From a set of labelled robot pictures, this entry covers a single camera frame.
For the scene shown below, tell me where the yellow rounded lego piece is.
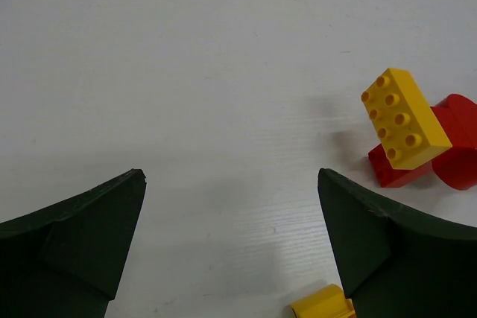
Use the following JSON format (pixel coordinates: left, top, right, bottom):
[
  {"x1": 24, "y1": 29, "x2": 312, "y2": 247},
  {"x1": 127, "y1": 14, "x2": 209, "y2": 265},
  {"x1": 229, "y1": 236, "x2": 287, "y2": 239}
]
[{"x1": 291, "y1": 284, "x2": 356, "y2": 318}]

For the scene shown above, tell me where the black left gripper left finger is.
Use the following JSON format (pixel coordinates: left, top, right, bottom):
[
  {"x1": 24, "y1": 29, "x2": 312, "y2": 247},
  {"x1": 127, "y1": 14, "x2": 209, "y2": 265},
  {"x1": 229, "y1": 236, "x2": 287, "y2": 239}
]
[{"x1": 1, "y1": 169, "x2": 146, "y2": 317}]

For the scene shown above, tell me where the yellow 2x4 lego brick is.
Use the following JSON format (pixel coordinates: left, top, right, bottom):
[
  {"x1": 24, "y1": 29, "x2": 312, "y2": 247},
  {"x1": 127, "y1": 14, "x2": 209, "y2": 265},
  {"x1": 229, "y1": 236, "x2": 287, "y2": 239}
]
[{"x1": 361, "y1": 68, "x2": 452, "y2": 170}]

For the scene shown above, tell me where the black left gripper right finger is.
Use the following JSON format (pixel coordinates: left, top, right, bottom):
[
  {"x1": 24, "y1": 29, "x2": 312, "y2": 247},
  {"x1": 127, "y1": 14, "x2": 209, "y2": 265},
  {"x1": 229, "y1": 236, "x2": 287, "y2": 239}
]
[{"x1": 318, "y1": 168, "x2": 476, "y2": 317}]

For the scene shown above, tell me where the red rounded lego assembly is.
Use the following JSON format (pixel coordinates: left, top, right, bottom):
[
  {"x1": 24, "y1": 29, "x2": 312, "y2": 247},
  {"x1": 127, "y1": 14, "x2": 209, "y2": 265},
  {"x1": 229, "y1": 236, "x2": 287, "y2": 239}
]
[{"x1": 367, "y1": 93, "x2": 477, "y2": 191}]

